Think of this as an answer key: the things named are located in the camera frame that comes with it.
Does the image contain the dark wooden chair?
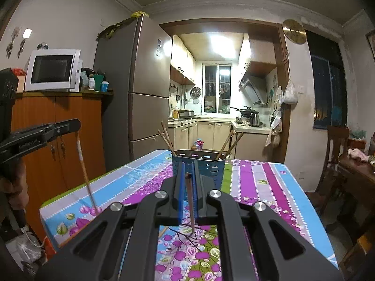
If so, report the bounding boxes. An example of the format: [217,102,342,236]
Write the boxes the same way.
[317,125,351,210]

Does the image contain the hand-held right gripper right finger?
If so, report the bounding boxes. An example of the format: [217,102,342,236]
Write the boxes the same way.
[193,163,344,281]

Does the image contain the black wok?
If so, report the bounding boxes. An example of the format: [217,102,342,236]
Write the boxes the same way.
[230,106,259,115]

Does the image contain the white hanging plastic bag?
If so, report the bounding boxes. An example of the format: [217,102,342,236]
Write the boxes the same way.
[282,78,299,105]

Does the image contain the clear plastic bag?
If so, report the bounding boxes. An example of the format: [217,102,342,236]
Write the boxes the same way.
[14,231,45,265]

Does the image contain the orange wooden cabinet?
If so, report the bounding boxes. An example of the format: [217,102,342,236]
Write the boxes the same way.
[11,90,114,242]

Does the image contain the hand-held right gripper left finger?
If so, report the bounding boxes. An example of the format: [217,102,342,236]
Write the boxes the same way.
[35,170,186,281]

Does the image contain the butterfly wall ornaments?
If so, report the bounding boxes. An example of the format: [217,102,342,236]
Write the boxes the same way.
[5,26,27,59]

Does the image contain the pink cloth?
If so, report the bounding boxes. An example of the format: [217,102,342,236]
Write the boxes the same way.
[347,148,370,163]

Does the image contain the floral striped tablecloth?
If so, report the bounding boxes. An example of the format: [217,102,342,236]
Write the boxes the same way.
[39,149,340,281]

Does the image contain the blue perforated utensil holder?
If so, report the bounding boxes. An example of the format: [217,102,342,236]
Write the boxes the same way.
[171,149,228,203]

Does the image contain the gold round wall clock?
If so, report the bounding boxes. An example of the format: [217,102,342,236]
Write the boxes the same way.
[282,19,307,45]

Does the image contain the barred kitchen window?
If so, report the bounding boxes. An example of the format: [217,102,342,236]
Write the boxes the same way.
[202,63,234,115]

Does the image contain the steel range hood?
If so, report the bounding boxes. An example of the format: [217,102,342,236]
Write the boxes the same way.
[238,74,269,106]

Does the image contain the silver refrigerator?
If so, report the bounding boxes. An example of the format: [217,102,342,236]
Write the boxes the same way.
[93,14,174,163]

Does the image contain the cream kitchen base cabinets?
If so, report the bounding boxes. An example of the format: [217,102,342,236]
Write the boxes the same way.
[168,118,271,162]

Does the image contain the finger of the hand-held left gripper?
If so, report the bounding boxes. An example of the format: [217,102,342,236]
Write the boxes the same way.
[0,118,82,166]

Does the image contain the dark wooden dining table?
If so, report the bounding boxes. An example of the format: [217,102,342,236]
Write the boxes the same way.
[336,149,375,242]

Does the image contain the white microwave oven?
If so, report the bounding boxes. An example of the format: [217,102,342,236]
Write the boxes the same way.
[24,49,83,93]

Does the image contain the person's left hand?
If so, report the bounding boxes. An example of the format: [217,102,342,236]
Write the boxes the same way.
[0,163,29,211]

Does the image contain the brown wooden chair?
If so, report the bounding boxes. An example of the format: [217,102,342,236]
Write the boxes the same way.
[337,225,375,280]

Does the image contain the yellow green cloth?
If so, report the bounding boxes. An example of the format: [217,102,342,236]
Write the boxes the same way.
[96,10,150,39]

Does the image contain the dark room window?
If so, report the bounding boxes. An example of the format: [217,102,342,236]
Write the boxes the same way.
[305,30,350,130]

